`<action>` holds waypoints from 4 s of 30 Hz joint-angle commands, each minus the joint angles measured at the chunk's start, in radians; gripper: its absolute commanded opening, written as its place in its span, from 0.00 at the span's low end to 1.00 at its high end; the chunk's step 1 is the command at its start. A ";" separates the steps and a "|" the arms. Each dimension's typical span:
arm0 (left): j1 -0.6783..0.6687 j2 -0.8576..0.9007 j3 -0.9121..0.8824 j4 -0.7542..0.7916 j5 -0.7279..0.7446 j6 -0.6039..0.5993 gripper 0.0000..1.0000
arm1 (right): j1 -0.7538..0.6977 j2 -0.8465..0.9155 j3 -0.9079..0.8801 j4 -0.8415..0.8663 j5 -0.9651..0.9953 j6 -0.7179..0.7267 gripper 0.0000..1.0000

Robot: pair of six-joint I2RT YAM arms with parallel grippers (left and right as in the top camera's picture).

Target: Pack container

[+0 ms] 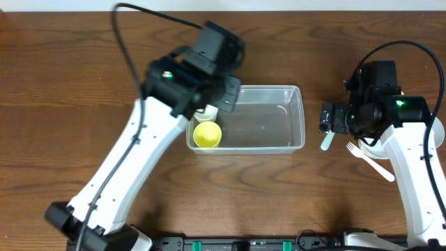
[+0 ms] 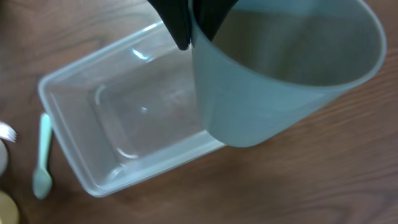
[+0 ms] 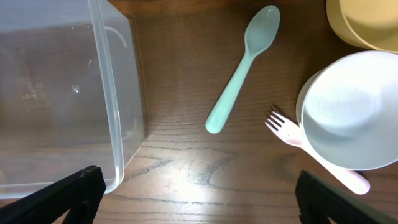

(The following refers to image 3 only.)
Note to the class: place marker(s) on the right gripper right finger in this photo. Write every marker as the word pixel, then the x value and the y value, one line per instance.
pixel 321 202

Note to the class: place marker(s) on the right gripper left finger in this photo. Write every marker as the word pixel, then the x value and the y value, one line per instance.
pixel 77 196

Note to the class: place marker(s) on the white plastic fork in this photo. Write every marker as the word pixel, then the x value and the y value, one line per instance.
pixel 290 133

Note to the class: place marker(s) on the clear plastic container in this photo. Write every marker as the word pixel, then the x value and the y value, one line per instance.
pixel 70 93

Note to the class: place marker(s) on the white plastic bowl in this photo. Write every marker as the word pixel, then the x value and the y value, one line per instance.
pixel 348 111

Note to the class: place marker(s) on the mint green plastic spoon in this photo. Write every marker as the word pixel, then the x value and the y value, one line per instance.
pixel 259 35

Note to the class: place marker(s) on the yellow plastic bowl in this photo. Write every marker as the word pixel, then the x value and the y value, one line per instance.
pixel 369 24

